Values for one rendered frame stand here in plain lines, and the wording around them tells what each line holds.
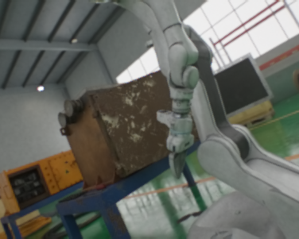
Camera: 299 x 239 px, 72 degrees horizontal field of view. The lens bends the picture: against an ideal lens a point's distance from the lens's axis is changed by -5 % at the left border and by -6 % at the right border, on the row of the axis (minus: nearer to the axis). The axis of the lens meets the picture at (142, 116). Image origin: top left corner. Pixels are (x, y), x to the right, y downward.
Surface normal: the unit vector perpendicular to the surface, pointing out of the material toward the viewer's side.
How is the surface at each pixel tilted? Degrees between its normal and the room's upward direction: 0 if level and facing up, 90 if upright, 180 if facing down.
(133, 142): 90
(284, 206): 87
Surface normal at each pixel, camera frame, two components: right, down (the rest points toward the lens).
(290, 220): -0.72, 0.24
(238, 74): -0.36, 0.04
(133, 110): 0.12, -0.18
